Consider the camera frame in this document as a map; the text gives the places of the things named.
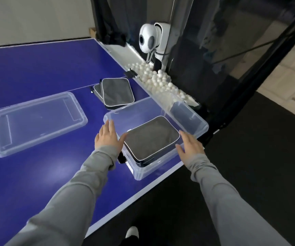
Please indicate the person's right hand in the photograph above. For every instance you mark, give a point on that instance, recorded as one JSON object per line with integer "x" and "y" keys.
{"x": 192, "y": 148}

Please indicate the person's left hand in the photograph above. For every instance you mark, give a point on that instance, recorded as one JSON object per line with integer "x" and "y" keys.
{"x": 107, "y": 137}

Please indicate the clear plastic box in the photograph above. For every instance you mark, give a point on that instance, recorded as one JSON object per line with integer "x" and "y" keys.
{"x": 147, "y": 108}

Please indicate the clear plastic lid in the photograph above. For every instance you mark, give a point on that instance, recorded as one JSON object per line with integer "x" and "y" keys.
{"x": 34, "y": 120}

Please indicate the person's right forearm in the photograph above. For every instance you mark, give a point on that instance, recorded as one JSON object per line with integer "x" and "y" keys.
{"x": 227, "y": 202}

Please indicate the person's left forearm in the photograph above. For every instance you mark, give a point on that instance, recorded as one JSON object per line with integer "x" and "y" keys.
{"x": 68, "y": 202}

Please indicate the brown cardboard box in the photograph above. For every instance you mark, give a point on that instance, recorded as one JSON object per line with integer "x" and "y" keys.
{"x": 92, "y": 33}

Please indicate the black table edge clamp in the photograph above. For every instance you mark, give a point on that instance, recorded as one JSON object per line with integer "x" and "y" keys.
{"x": 130, "y": 73}

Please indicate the pile of white balls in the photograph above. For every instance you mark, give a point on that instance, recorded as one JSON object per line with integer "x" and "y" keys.
{"x": 157, "y": 80}

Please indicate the white ball collection tray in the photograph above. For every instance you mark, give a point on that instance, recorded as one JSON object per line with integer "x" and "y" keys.
{"x": 121, "y": 55}

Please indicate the white shoe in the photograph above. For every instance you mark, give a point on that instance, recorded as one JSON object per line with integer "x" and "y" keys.
{"x": 132, "y": 231}

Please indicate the white ball serving machine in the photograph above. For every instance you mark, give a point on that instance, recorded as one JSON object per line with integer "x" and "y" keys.
{"x": 147, "y": 38}

